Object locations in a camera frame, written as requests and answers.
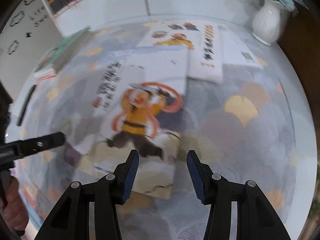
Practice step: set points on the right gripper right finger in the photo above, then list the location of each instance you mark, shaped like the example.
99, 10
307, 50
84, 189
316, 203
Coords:
256, 217

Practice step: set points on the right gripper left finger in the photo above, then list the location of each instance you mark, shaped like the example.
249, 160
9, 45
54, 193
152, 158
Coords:
69, 218

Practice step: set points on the white monkey king book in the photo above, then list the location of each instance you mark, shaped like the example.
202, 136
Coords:
131, 100

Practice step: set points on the white yellow-robed emperor book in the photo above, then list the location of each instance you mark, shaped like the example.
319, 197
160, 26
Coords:
201, 38

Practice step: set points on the stack of sorted books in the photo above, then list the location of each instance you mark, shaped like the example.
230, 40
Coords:
57, 57

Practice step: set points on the person's left hand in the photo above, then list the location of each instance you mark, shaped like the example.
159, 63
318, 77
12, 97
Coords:
15, 211

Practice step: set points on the white back-cover book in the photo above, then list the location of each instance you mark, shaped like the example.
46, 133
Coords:
234, 51

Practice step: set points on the dark brown wooden cabinet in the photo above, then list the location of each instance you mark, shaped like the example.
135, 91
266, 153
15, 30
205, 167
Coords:
300, 43

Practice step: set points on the white ribbed vase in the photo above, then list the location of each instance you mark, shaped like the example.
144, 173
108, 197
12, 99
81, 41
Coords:
266, 24

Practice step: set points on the white bookshelf cabinet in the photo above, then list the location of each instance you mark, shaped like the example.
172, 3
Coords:
96, 13

